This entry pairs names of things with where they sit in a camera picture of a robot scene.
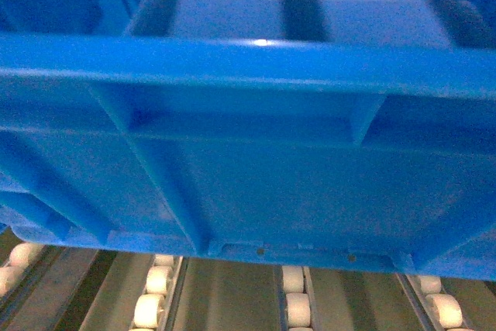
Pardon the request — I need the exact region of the stainless steel roller shelf rack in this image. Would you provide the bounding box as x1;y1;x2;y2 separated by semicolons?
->
1;229;495;330

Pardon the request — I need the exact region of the large blue plastic crate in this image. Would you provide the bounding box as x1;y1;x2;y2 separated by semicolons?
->
1;0;495;280

